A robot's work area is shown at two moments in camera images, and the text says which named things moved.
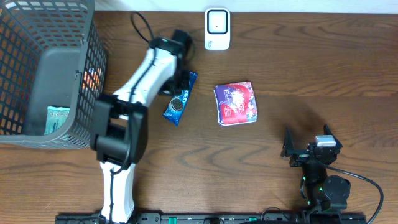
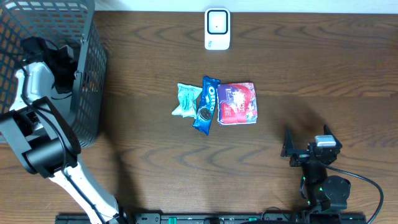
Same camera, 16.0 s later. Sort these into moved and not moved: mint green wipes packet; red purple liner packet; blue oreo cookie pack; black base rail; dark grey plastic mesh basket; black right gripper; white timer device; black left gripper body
Moved: black left gripper body; blue oreo cookie pack; mint green wipes packet
Not moved: dark grey plastic mesh basket; black base rail; black right gripper; white timer device; red purple liner packet
